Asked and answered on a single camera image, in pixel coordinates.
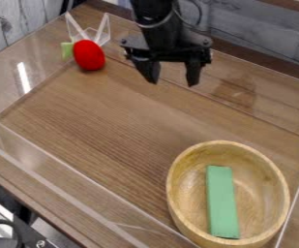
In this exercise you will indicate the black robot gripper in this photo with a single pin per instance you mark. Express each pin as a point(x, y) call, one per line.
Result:
point(168, 43)

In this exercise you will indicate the green rectangular block stick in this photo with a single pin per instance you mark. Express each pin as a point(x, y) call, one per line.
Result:
point(223, 224)

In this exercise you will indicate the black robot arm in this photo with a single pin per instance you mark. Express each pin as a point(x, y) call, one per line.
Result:
point(164, 12)

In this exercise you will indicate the light wooden bowl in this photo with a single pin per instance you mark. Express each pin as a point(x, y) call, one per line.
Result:
point(262, 194)

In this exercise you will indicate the red felt ball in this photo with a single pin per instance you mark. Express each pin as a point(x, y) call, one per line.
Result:
point(88, 55)

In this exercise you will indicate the small pale green piece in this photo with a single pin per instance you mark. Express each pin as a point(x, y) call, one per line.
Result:
point(67, 50)

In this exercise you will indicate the clear acrylic tray enclosure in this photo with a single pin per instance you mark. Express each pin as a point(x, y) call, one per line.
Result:
point(102, 150)

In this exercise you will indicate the black metal bracket with cable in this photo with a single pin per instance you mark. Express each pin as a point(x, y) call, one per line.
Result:
point(18, 235)

